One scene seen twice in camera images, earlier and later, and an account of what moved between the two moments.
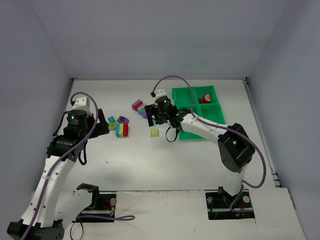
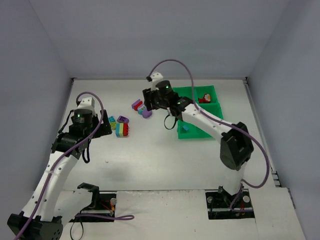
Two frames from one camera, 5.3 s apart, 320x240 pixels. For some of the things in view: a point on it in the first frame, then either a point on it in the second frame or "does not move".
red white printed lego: (207, 98) does not move
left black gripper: (99, 125) does not move
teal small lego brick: (111, 119) does not move
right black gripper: (152, 113) → (148, 99)
